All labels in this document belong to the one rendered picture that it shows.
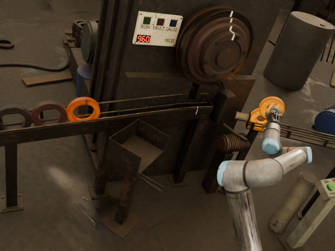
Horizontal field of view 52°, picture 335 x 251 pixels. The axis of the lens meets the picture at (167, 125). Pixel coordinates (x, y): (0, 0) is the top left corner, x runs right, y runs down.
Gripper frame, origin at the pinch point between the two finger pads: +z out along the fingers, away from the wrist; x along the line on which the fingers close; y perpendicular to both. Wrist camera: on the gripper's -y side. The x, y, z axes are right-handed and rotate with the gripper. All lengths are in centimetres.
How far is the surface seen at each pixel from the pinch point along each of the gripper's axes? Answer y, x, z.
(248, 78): -7.4, 16.8, 26.4
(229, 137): -32.9, 16.3, -7.6
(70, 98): -101, 156, 34
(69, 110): -3, 111, -52
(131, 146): -12, 73, -55
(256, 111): -13.6, 5.5, 4.6
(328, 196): -18, -45, -40
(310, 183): -29, -40, -26
